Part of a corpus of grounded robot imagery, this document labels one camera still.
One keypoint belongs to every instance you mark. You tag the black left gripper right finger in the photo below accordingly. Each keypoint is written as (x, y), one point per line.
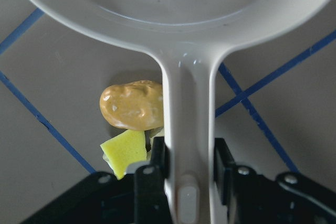
(237, 185)

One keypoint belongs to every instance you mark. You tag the white plastic dustpan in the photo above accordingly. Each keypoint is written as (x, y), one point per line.
(188, 39)

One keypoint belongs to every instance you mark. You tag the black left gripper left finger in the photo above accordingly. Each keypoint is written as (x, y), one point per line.
(150, 201)

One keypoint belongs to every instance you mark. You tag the brown toy potato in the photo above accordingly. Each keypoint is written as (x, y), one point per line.
(134, 106)

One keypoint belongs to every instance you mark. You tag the yellow sponge trash pieces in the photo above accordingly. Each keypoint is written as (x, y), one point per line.
(128, 148)

